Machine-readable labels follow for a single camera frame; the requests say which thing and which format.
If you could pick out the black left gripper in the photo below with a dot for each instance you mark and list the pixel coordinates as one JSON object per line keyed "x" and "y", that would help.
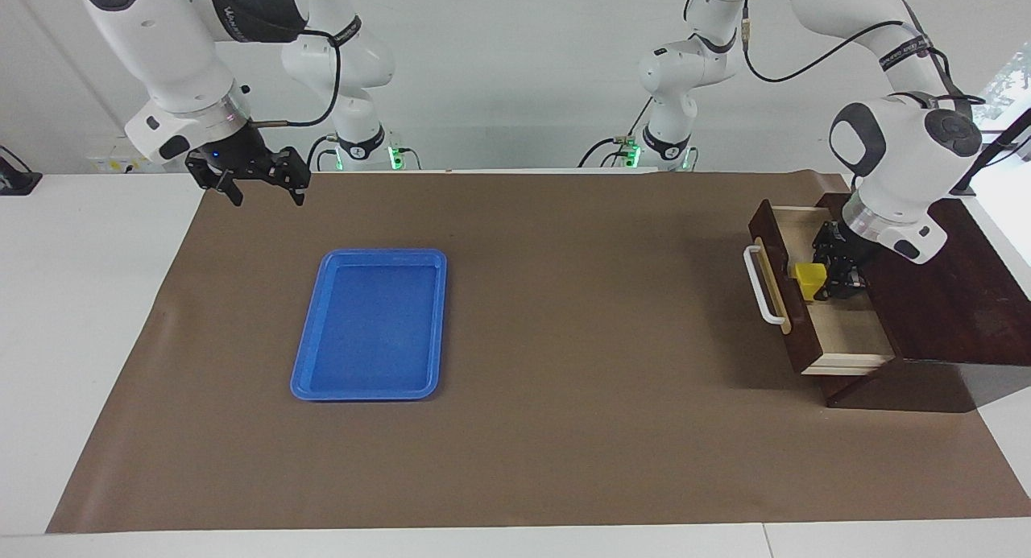
{"x": 846, "y": 244}

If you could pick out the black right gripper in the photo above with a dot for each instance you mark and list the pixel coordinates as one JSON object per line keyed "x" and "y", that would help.
{"x": 238, "y": 154}

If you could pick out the yellow cube block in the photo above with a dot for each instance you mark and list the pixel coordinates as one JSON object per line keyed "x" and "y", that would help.
{"x": 808, "y": 280}

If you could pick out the dark wood drawer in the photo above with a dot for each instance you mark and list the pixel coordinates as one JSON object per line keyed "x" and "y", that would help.
{"x": 854, "y": 332}

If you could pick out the dark wood drawer cabinet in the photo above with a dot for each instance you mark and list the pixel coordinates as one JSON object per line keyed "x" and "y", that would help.
{"x": 950, "y": 316}

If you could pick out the blue plastic tray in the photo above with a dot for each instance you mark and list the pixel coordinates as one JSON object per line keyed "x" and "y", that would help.
{"x": 362, "y": 332}

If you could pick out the bright window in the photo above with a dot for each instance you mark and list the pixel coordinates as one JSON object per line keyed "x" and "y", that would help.
{"x": 1011, "y": 75}

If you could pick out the brown paper table mat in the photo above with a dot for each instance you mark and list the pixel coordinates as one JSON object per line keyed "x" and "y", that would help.
{"x": 564, "y": 421}

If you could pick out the white wall socket box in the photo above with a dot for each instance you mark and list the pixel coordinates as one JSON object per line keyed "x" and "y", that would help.
{"x": 109, "y": 163}

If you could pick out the black camera stand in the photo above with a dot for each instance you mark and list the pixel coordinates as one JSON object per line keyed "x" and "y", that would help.
{"x": 1003, "y": 139}

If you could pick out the black clamp mount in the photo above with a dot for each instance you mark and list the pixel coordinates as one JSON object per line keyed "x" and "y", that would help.
{"x": 16, "y": 183}

